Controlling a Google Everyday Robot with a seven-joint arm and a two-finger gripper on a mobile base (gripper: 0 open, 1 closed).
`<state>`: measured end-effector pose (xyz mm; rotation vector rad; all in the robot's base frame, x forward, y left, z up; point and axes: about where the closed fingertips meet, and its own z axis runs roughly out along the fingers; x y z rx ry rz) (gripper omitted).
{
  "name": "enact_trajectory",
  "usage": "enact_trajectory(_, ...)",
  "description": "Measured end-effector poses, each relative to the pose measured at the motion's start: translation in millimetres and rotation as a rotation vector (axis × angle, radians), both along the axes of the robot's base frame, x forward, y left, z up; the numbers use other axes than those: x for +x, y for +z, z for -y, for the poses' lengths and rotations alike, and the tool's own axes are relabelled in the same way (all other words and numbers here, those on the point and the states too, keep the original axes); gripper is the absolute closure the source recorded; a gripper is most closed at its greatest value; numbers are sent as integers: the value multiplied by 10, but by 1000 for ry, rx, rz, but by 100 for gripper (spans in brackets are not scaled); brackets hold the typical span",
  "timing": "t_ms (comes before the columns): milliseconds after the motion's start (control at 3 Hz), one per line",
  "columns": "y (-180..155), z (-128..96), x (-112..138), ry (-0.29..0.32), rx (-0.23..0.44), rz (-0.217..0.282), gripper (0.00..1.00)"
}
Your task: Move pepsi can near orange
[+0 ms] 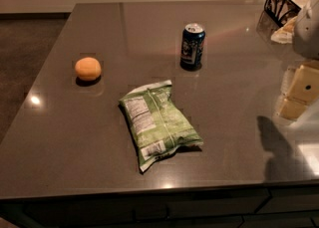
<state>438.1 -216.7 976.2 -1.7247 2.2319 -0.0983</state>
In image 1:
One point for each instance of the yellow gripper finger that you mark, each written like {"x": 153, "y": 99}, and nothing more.
{"x": 299, "y": 90}

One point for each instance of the blue pepsi can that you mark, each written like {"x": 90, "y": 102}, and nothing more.
{"x": 192, "y": 43}

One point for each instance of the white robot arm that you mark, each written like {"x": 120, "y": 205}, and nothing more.
{"x": 305, "y": 40}

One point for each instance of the cream napkin stack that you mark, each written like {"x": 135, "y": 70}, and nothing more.
{"x": 284, "y": 34}

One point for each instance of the green chip bag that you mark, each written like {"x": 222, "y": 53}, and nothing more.
{"x": 158, "y": 128}

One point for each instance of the orange fruit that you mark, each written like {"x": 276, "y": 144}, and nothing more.
{"x": 88, "y": 69}

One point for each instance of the black wire basket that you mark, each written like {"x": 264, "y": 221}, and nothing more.
{"x": 281, "y": 11}

